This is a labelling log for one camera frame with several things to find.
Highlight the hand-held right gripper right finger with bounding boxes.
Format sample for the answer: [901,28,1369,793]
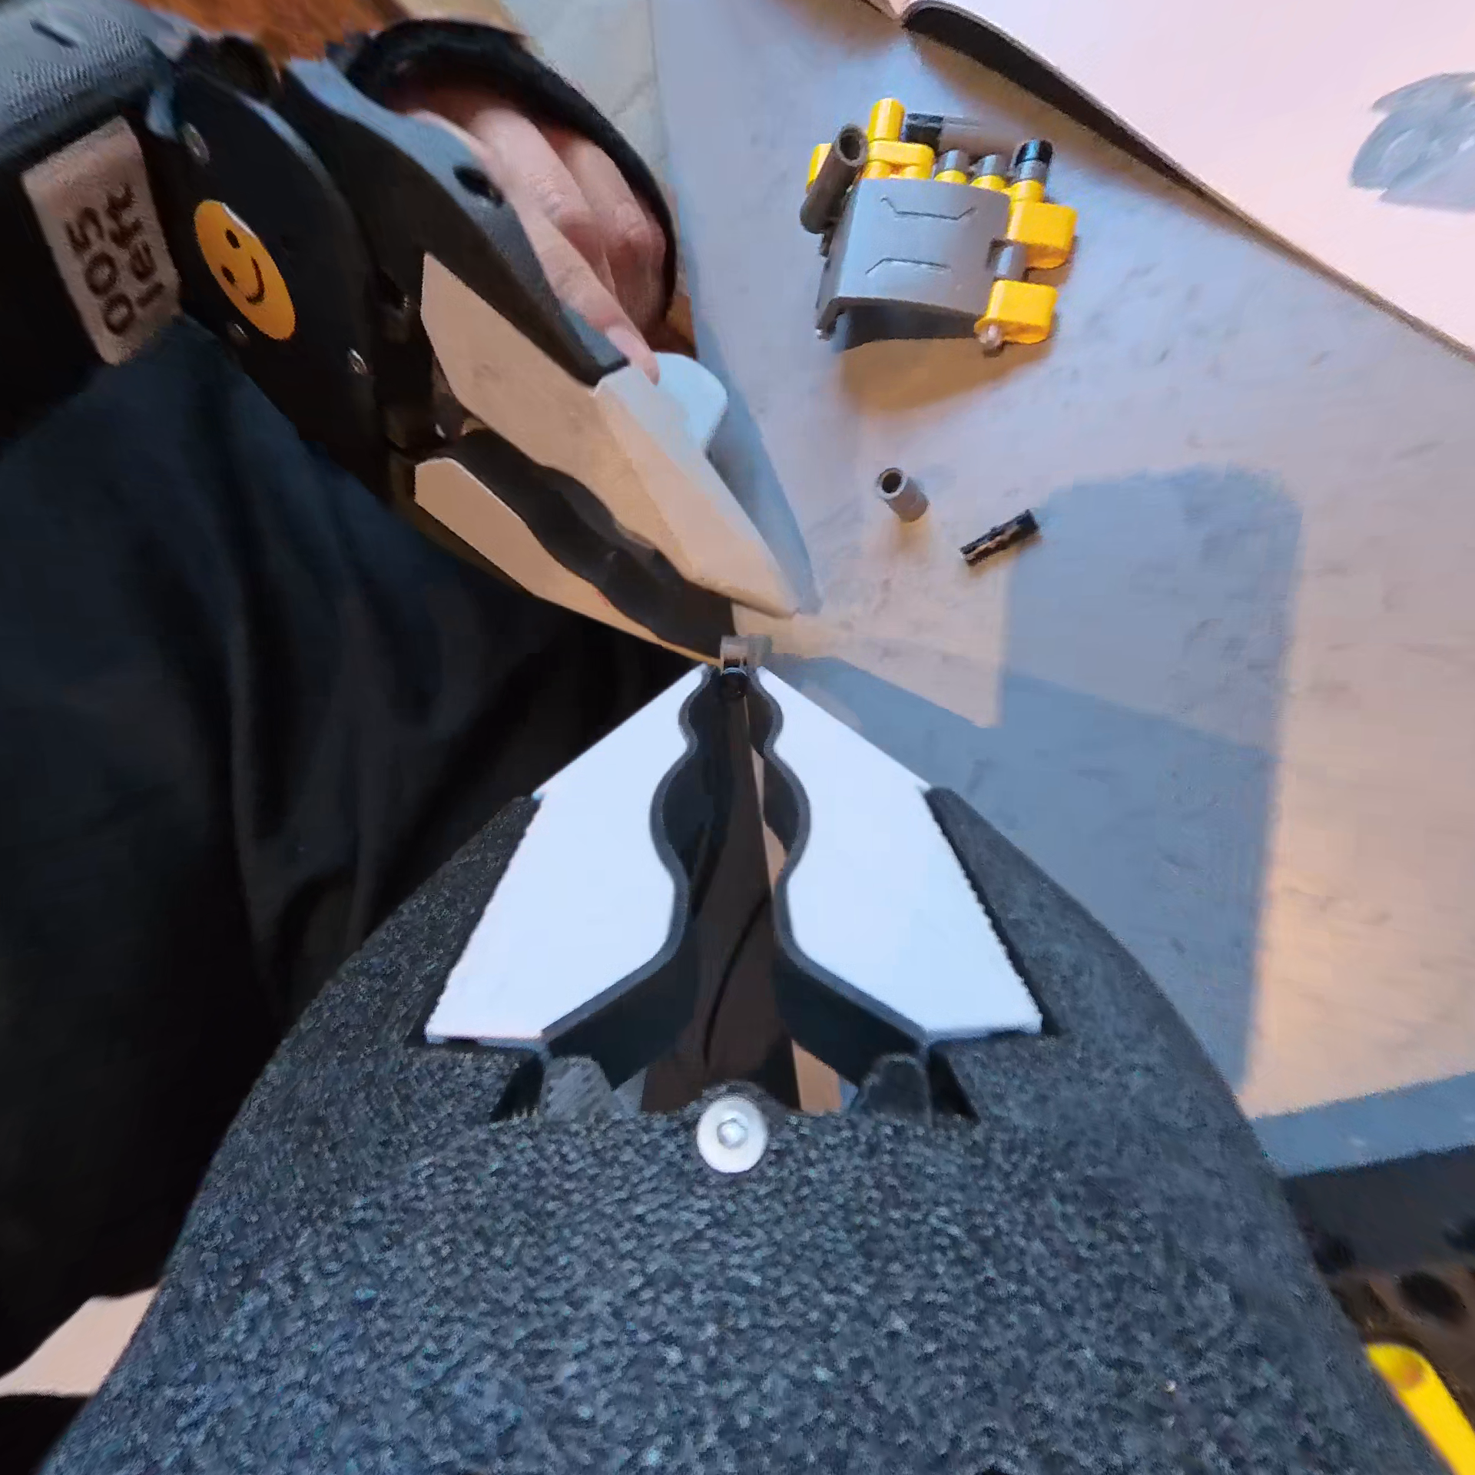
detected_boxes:
[743,668,1043,1045]

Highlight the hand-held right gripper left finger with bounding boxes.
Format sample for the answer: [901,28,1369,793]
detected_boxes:
[425,667,721,1047]

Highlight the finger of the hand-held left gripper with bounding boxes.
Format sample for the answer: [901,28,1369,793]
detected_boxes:
[421,256,804,621]
[414,453,741,665]

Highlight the grey yellow brick assembly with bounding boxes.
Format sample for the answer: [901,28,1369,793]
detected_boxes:
[801,99,1079,352]

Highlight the instruction booklet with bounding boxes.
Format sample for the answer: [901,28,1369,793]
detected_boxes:
[898,0,1475,352]

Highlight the person's left hand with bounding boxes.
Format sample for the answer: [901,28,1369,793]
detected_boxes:
[391,79,684,390]

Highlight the wooden beam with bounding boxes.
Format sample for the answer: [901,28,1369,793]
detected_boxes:
[139,0,404,58]

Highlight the short black ridged pin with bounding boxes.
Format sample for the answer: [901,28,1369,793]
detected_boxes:
[959,509,1042,566]

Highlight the yellow grey brick vehicle model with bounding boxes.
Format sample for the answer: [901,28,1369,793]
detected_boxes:
[1278,1135,1475,1475]

